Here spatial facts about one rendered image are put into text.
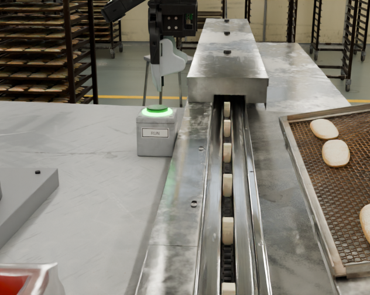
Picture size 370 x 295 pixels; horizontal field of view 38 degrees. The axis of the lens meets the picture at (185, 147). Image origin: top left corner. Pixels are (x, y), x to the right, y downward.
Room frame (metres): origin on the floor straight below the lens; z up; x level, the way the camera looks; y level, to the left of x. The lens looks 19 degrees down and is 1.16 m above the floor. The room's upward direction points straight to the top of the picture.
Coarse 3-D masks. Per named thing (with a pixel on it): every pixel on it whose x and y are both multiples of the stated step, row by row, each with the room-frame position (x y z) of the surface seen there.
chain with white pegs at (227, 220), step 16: (224, 96) 1.27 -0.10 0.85; (224, 112) 1.13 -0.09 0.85; (224, 128) 0.99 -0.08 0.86; (224, 144) 0.86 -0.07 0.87; (224, 160) 0.85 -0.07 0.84; (224, 176) 0.72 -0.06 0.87; (224, 192) 0.72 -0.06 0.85; (224, 208) 0.68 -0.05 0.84; (224, 224) 0.58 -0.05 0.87; (224, 240) 0.58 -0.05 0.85; (224, 256) 0.55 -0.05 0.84; (224, 272) 0.51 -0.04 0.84; (224, 288) 0.44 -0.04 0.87
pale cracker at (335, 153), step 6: (324, 144) 0.76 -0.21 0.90; (330, 144) 0.75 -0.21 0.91; (336, 144) 0.74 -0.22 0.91; (342, 144) 0.74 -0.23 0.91; (324, 150) 0.73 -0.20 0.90; (330, 150) 0.72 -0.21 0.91; (336, 150) 0.72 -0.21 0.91; (342, 150) 0.72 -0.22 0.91; (348, 150) 0.72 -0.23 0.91; (324, 156) 0.71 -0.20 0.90; (330, 156) 0.70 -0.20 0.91; (336, 156) 0.70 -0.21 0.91; (342, 156) 0.70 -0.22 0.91; (348, 156) 0.70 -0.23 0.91; (330, 162) 0.69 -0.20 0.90; (336, 162) 0.69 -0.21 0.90; (342, 162) 0.69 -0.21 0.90
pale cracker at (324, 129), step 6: (318, 120) 0.87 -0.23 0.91; (324, 120) 0.87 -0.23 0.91; (312, 126) 0.85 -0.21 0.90; (318, 126) 0.84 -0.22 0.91; (324, 126) 0.83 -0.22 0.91; (330, 126) 0.83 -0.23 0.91; (318, 132) 0.82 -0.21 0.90; (324, 132) 0.81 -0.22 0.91; (330, 132) 0.81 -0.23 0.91; (336, 132) 0.81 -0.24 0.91; (324, 138) 0.80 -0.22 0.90; (330, 138) 0.79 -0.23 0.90
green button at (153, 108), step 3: (150, 105) 0.98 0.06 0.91; (153, 105) 0.98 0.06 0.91; (156, 105) 0.98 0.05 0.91; (159, 105) 0.98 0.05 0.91; (162, 105) 0.98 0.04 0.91; (165, 105) 0.98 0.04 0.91; (147, 108) 0.96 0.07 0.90; (150, 108) 0.96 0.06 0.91; (153, 108) 0.96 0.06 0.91; (156, 108) 0.96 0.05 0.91; (159, 108) 0.96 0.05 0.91; (162, 108) 0.96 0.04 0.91; (165, 108) 0.96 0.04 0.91; (147, 111) 0.96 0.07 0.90; (150, 111) 0.95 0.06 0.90; (153, 111) 0.95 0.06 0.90; (156, 111) 0.95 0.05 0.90; (159, 111) 0.95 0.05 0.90; (162, 111) 0.95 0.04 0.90; (165, 111) 0.95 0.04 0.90
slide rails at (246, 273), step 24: (216, 96) 1.28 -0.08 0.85; (216, 120) 1.07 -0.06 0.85; (240, 120) 1.07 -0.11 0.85; (216, 144) 0.92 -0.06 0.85; (240, 144) 0.92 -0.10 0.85; (216, 168) 0.80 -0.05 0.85; (240, 168) 0.80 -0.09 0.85; (216, 192) 0.71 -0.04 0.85; (240, 192) 0.71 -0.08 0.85; (216, 216) 0.63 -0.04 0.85; (240, 216) 0.63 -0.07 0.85; (216, 240) 0.57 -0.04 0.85; (240, 240) 0.57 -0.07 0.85; (216, 264) 0.51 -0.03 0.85; (240, 264) 0.51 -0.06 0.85; (216, 288) 0.47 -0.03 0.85; (240, 288) 0.47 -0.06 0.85
